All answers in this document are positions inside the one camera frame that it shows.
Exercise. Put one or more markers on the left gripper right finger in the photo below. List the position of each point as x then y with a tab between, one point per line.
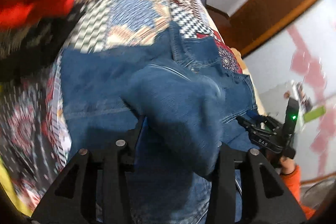
265	198

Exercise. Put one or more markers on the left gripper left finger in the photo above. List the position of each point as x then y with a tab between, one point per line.
72	196

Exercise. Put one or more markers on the blue denim jacket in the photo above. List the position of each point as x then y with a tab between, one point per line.
190	103

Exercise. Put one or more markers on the person's right hand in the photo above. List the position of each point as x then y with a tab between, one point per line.
288	165

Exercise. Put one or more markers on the yellow cloth at bedside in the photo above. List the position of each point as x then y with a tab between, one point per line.
9	189

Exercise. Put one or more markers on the patchwork patterned bedspread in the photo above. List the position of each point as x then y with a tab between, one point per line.
34	135

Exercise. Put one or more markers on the brown wooden door frame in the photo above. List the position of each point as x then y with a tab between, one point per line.
257	21

